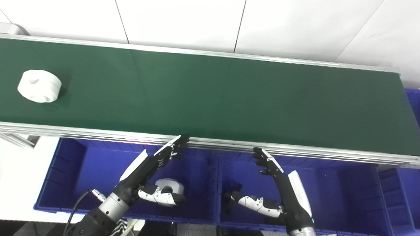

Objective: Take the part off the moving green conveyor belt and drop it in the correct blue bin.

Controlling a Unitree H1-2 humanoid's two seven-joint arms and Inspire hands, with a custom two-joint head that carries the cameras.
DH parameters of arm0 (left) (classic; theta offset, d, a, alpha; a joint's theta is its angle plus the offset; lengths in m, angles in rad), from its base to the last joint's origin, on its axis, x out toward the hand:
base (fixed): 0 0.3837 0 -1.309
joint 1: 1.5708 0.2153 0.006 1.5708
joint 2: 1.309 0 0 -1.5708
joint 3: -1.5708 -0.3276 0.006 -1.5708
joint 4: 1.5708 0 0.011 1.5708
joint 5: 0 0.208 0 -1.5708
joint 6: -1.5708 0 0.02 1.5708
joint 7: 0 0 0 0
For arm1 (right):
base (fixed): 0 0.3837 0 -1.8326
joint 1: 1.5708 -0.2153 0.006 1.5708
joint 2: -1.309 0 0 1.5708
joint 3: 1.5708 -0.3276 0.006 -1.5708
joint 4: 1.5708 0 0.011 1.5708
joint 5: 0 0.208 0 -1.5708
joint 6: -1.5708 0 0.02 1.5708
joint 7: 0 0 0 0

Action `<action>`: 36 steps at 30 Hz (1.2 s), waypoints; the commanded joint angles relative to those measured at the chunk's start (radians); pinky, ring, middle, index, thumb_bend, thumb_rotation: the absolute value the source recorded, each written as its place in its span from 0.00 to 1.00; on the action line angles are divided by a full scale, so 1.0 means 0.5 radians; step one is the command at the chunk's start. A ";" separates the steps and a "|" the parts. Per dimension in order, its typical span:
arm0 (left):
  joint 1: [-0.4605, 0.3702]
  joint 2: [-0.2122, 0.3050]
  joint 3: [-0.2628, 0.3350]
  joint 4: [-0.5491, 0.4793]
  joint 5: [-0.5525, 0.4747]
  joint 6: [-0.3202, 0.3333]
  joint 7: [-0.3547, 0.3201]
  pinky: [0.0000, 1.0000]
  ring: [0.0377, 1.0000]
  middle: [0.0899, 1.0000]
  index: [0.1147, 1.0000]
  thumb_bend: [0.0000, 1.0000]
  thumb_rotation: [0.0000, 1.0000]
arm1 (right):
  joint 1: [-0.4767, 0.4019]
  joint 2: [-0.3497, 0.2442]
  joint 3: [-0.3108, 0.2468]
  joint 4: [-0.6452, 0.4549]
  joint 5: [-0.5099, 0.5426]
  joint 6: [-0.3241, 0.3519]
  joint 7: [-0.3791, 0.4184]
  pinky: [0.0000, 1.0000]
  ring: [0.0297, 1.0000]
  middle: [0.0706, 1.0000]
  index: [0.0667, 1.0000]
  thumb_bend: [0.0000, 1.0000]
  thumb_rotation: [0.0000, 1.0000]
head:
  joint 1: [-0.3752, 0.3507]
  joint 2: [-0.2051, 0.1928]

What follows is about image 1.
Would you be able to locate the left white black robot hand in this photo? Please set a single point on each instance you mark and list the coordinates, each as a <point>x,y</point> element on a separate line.
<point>136,170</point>

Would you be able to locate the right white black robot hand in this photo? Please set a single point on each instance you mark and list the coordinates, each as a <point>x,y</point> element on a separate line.
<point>297,193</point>

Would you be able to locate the white round grooved part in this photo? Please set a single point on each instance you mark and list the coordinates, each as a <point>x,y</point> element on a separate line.
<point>39,86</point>

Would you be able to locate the white octagonal holed part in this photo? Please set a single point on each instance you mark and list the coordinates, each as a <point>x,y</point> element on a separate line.
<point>172,185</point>

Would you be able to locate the blue plastic bin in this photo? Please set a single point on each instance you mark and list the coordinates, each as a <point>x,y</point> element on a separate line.
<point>338,193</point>
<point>95,164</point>
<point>405,196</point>

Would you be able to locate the grey conveyor end housing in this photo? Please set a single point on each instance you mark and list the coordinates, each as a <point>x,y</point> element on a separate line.
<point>11,29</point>

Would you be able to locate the green conveyor belt aluminium frame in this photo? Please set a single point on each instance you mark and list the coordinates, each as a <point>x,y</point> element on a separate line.
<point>210,98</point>

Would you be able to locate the aluminium conveyor support bracket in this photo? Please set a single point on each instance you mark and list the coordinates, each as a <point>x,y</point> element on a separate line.
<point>19,140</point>

